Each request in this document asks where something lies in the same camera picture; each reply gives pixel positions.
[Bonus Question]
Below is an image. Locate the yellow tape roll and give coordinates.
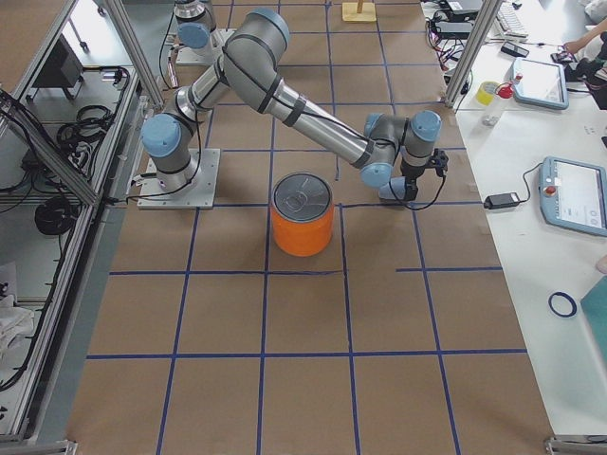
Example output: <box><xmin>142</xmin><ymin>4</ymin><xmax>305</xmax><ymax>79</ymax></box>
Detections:
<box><xmin>475</xmin><ymin>81</ymin><xmax>499</xmax><ymax>106</ymax></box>

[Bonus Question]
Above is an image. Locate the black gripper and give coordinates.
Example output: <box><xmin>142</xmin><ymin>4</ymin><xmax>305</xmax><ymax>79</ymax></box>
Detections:
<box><xmin>400</xmin><ymin>158</ymin><xmax>429</xmax><ymax>202</ymax></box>

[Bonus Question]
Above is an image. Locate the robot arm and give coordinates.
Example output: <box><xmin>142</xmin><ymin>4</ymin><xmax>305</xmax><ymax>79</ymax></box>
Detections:
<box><xmin>158</xmin><ymin>1</ymin><xmax>234</xmax><ymax>89</ymax></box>
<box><xmin>141</xmin><ymin>8</ymin><xmax>449</xmax><ymax>202</ymax></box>

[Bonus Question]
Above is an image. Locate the orange can with grey lid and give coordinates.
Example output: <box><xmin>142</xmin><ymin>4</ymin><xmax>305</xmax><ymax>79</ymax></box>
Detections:
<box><xmin>271</xmin><ymin>172</ymin><xmax>334</xmax><ymax>257</ymax></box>

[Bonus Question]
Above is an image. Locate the teach pendant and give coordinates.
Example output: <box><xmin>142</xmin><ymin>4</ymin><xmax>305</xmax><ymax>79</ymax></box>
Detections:
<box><xmin>539</xmin><ymin>156</ymin><xmax>606</xmax><ymax>237</ymax></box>
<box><xmin>510</xmin><ymin>57</ymin><xmax>569</xmax><ymax>110</ymax></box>

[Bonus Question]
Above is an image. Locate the black power adapter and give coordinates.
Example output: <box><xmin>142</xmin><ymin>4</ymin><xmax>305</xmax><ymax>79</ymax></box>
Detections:
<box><xmin>483</xmin><ymin>192</ymin><xmax>521</xmax><ymax>210</ymax></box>

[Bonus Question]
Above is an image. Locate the wooden cup stand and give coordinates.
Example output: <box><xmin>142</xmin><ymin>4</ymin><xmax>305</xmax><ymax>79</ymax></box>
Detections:
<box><xmin>341</xmin><ymin>0</ymin><xmax>377</xmax><ymax>23</ymax></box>

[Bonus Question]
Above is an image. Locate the near teach pendant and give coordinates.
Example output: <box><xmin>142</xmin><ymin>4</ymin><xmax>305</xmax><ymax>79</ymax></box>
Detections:
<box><xmin>539</xmin><ymin>156</ymin><xmax>606</xmax><ymax>237</ymax></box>

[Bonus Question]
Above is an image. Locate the light blue cup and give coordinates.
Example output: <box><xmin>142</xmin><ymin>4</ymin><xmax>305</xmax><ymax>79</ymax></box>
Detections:
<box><xmin>378</xmin><ymin>176</ymin><xmax>407</xmax><ymax>201</ymax></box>

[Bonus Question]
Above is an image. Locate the far teach pendant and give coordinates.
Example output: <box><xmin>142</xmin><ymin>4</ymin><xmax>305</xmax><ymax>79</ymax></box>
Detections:
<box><xmin>510</xmin><ymin>57</ymin><xmax>569</xmax><ymax>110</ymax></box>

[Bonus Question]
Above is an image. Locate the red capped bottle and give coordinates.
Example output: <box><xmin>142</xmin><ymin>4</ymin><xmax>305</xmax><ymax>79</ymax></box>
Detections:
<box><xmin>495</xmin><ymin>78</ymin><xmax>520</xmax><ymax>100</ymax></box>

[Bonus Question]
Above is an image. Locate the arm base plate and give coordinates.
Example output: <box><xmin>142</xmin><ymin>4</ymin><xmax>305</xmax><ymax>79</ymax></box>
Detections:
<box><xmin>176</xmin><ymin>24</ymin><xmax>234</xmax><ymax>66</ymax></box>
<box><xmin>137</xmin><ymin>148</ymin><xmax>221</xmax><ymax>209</ymax></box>

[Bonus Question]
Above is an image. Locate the black smartphone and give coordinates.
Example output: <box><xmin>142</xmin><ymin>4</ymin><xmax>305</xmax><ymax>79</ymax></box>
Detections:
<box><xmin>500</xmin><ymin>42</ymin><xmax>529</xmax><ymax>58</ymax></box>

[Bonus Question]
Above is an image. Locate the blue tape ring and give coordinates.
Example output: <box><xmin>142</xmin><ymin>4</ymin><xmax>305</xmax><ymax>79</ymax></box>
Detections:
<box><xmin>548</xmin><ymin>291</ymin><xmax>579</xmax><ymax>319</ymax></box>

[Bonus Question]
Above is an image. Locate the aluminium frame post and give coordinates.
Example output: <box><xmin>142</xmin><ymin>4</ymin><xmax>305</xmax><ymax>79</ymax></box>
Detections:
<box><xmin>444</xmin><ymin>0</ymin><xmax>502</xmax><ymax>108</ymax></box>

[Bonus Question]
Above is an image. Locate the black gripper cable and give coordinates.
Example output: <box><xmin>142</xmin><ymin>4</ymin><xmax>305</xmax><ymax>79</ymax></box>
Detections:
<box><xmin>397</xmin><ymin>158</ymin><xmax>450</xmax><ymax>210</ymax></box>

